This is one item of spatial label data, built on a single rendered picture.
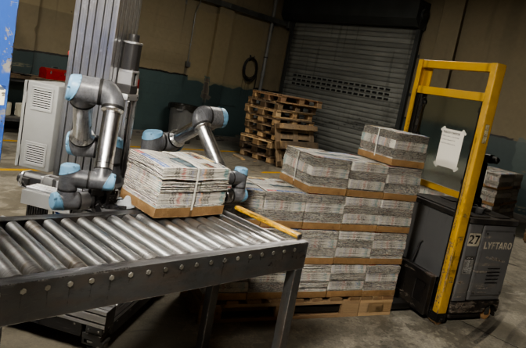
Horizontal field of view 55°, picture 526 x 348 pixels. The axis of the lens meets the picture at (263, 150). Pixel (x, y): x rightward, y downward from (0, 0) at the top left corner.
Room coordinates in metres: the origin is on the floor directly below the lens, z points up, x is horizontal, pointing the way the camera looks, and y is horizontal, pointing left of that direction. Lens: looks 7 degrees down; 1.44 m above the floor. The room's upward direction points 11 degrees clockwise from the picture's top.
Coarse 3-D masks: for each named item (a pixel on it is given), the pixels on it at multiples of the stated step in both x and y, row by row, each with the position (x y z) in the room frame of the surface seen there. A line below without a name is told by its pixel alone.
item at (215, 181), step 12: (192, 156) 2.36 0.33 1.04; (216, 168) 2.23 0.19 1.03; (228, 168) 2.29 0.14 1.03; (204, 180) 2.19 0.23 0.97; (216, 180) 2.24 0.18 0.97; (228, 180) 2.29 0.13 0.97; (204, 192) 2.21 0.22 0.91; (216, 192) 2.26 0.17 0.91; (204, 204) 2.22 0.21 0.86; (216, 204) 2.27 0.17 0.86
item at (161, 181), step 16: (128, 160) 2.21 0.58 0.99; (144, 160) 2.13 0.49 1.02; (160, 160) 2.13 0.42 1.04; (176, 160) 2.22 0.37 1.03; (128, 176) 2.21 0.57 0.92; (144, 176) 2.13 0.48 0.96; (160, 176) 2.03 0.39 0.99; (176, 176) 2.08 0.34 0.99; (192, 176) 2.13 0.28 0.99; (144, 192) 2.11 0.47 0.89; (160, 192) 2.04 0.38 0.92; (176, 192) 2.10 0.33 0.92
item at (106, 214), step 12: (24, 216) 1.79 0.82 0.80; (36, 216) 1.82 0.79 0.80; (48, 216) 1.84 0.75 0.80; (60, 216) 1.87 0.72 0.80; (72, 216) 1.89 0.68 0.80; (84, 216) 1.92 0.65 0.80; (96, 216) 1.95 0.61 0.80; (108, 216) 1.99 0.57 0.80; (120, 216) 2.03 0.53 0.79; (132, 216) 2.07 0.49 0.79
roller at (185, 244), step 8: (136, 216) 2.08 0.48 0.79; (144, 216) 2.07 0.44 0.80; (152, 224) 1.99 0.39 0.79; (160, 224) 1.99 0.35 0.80; (160, 232) 1.94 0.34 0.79; (168, 232) 1.92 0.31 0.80; (176, 240) 1.87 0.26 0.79; (184, 240) 1.86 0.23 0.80; (184, 248) 1.82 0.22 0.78; (192, 248) 1.80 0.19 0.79; (200, 248) 1.81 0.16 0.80
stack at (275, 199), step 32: (256, 192) 2.88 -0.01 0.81; (288, 192) 2.97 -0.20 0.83; (320, 256) 3.12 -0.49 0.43; (352, 256) 3.23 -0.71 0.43; (224, 288) 2.84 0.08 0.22; (256, 288) 2.93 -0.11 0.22; (320, 288) 3.15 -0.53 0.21; (352, 288) 3.26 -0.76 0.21; (224, 320) 2.85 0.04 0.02; (256, 320) 2.95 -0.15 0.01
